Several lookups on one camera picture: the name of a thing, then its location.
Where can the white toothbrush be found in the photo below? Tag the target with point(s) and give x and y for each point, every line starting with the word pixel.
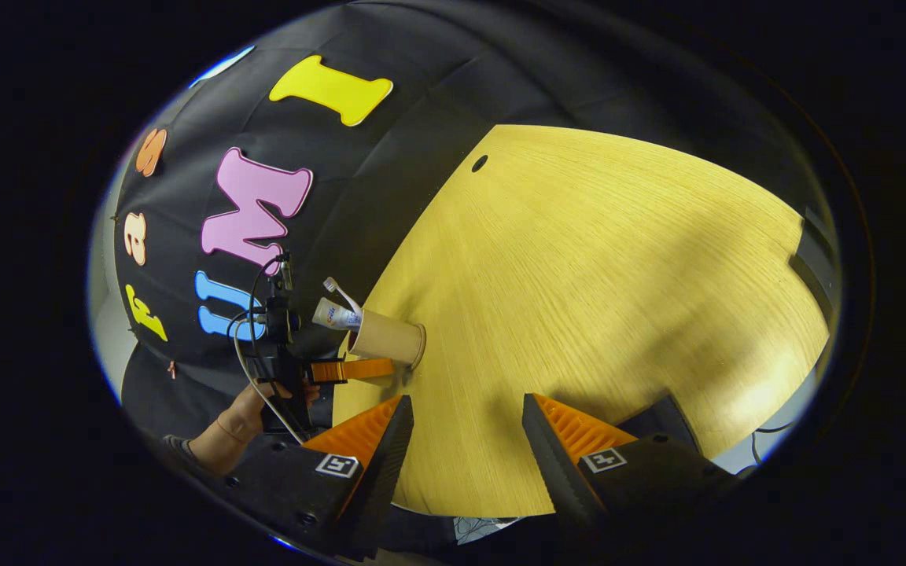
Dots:
pixel 333 285

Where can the beige cup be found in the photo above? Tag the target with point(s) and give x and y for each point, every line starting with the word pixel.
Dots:
pixel 386 338

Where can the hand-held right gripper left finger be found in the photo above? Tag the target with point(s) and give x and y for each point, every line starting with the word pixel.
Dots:
pixel 386 472

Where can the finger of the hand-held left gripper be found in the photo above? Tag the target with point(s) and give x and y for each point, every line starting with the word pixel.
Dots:
pixel 359 369

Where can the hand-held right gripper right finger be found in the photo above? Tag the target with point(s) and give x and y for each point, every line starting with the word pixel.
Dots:
pixel 555 464

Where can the wooden desktop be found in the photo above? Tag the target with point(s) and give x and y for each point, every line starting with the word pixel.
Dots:
pixel 579 275

